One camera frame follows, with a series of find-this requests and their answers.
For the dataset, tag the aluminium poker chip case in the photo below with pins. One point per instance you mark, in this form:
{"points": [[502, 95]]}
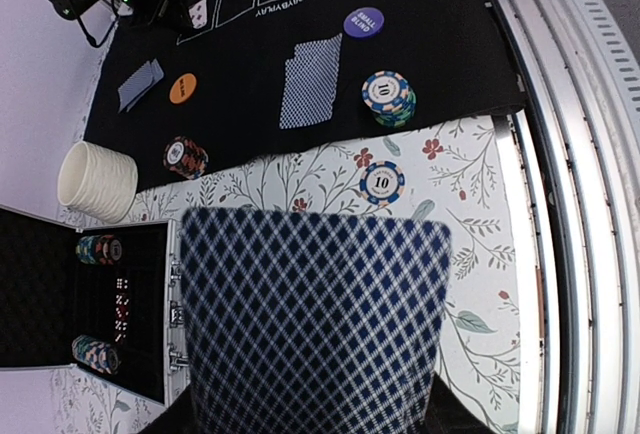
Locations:
{"points": [[48, 298]]}

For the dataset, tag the blue green moved chip stack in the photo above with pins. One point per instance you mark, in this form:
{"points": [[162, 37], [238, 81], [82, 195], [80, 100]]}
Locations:
{"points": [[390, 97]]}

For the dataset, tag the blue playing card deck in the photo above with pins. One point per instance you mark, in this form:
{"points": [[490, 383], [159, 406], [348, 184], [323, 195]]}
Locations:
{"points": [[311, 323]]}

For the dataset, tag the row of red dice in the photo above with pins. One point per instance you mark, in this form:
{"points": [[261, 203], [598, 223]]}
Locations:
{"points": [[122, 310]]}

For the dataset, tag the black poker mat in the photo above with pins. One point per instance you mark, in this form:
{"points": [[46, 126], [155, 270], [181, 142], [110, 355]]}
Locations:
{"points": [[282, 76]]}

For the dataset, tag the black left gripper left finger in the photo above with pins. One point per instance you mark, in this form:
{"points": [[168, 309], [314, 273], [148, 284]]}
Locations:
{"points": [[179, 418]]}

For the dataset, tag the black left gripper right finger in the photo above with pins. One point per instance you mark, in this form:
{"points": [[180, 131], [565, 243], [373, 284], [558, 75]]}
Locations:
{"points": [[447, 415]]}

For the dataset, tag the purple small blind button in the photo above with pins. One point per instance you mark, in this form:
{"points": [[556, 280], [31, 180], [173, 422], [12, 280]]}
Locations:
{"points": [[363, 22]]}

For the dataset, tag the red black moved chip stack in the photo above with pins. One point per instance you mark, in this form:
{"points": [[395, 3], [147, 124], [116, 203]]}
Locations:
{"points": [[185, 157]]}

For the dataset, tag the single blue ten chip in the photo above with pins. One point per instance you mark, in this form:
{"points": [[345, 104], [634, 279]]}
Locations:
{"points": [[382, 183]]}

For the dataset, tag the orange big blind button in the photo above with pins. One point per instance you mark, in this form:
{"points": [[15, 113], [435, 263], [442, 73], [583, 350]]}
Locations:
{"points": [[183, 88]]}

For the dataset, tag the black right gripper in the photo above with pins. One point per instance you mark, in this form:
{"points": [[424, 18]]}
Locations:
{"points": [[171, 14]]}

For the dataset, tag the white ceramic cup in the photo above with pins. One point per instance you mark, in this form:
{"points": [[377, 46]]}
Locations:
{"points": [[97, 181]]}

